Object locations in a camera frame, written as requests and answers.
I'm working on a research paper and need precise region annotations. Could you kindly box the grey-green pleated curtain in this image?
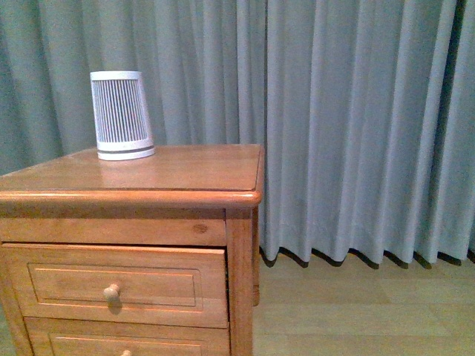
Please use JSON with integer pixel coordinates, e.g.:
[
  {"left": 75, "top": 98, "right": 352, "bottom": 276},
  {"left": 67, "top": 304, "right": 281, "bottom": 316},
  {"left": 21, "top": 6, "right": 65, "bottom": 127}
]
[{"left": 1, "top": 1, "right": 474, "bottom": 263}]

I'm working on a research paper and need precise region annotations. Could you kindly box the white slatted air purifier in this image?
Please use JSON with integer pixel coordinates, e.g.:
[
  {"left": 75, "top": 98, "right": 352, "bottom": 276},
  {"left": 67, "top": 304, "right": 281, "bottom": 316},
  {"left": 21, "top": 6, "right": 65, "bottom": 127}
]
[{"left": 90, "top": 70, "right": 155, "bottom": 161}]

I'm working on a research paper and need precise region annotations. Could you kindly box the wooden drawer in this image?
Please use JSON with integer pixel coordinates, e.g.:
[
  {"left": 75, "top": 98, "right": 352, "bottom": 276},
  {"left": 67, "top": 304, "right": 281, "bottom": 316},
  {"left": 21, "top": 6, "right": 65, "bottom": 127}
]
[
  {"left": 4, "top": 243, "right": 228, "bottom": 329},
  {"left": 25, "top": 317, "right": 230, "bottom": 355}
]

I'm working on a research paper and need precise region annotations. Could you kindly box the round wooden drawer knob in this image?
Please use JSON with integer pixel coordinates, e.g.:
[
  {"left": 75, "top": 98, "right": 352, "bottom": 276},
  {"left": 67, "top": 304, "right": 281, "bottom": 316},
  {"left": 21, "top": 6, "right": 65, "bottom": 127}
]
[{"left": 103, "top": 283, "right": 122, "bottom": 307}]

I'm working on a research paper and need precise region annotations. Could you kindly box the wooden nightstand cabinet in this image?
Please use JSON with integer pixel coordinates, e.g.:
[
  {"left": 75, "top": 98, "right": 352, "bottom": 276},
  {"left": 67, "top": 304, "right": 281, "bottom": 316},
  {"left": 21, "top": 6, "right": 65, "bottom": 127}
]
[{"left": 1, "top": 145, "right": 264, "bottom": 355}]

